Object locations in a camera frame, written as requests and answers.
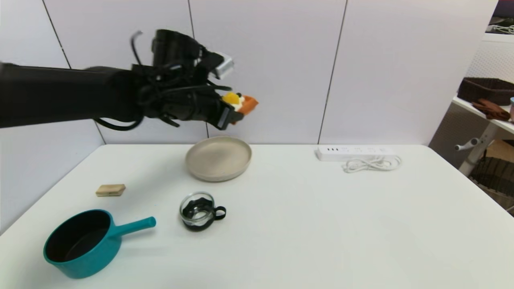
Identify triangle fruit-topped bread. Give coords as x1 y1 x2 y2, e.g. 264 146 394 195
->
222 92 259 117

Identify beige round plate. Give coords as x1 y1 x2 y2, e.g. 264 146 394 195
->
185 136 253 182

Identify white power strip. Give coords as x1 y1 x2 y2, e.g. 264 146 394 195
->
316 145 396 162

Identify glass cup black holder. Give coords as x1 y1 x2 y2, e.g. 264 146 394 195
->
179 192 226 232

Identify small wooden block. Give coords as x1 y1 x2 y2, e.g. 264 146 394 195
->
96 184 126 197

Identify white side desk top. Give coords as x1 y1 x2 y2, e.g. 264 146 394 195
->
452 96 514 135

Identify white desk leg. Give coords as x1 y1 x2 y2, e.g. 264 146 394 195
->
459 122 502 177

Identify dark brown woven basket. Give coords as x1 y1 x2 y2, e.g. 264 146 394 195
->
458 77 514 106

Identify brown cloth gloves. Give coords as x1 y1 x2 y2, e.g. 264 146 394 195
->
472 98 511 121

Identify dark wicker basket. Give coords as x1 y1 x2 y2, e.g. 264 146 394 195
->
468 157 514 209

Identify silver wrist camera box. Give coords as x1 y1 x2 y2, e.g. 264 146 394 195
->
209 52 234 79

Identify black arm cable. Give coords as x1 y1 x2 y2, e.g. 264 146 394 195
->
94 30 233 132

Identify white power strip cable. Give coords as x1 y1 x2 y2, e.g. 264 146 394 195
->
343 155 402 173

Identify teal saucepan with handle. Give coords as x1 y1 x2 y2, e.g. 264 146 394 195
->
43 209 157 279

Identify white desk crank handle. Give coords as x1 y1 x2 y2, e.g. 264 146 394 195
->
455 138 482 151

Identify white cord bundle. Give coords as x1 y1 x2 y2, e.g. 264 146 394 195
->
489 23 514 35

